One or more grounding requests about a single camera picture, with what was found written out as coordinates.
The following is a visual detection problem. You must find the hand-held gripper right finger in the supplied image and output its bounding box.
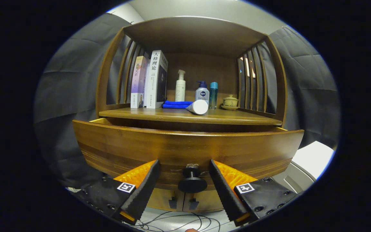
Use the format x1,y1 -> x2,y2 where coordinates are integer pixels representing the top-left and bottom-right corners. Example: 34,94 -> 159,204
210,159 -> 305,227

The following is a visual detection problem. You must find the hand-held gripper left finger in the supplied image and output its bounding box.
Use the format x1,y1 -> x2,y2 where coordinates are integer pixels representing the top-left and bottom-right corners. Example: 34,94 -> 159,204
73,159 -> 161,226

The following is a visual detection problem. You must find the brown wooden drawer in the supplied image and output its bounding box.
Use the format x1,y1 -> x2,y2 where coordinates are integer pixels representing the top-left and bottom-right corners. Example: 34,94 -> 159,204
72,118 -> 304,191

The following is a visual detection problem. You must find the green and white tube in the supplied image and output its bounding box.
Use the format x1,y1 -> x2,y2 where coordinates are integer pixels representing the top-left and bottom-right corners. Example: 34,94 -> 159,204
185,99 -> 209,115

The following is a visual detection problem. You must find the wooden cabinet door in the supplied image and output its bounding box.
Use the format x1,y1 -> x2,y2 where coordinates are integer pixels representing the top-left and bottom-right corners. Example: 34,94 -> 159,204
182,190 -> 226,212
147,188 -> 186,212

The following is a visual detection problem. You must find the wooden countertop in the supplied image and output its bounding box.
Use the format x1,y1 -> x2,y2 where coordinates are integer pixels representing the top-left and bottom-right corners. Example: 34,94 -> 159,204
99,106 -> 283,126

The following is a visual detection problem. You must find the brown wooden cabinet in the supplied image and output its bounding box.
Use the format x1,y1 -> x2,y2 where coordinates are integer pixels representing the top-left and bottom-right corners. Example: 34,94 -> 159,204
95,16 -> 288,213

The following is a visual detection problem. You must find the beige lidded teacup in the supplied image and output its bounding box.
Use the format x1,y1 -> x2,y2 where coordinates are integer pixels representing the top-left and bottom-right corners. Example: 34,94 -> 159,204
223,95 -> 239,107

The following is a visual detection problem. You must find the white grooved panel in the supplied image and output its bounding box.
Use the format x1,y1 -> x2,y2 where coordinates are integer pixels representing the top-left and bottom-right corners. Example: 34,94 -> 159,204
272,141 -> 336,194

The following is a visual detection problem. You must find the blue folded cloth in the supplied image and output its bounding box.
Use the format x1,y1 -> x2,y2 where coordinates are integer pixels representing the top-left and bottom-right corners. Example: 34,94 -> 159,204
162,101 -> 194,109

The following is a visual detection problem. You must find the slim teal bottle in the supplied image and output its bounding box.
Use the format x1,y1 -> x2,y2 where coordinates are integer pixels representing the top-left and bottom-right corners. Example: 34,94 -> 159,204
209,82 -> 218,110

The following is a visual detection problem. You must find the white bottle with blue pump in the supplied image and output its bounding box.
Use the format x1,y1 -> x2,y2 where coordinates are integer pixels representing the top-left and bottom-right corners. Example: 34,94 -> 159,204
195,81 -> 210,104

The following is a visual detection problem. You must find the purple paperback book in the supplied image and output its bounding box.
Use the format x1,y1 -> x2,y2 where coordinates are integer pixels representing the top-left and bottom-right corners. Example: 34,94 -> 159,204
130,55 -> 148,109

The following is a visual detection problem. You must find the thick white book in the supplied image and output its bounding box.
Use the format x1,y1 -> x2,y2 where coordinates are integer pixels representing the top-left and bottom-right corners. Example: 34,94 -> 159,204
144,50 -> 168,109

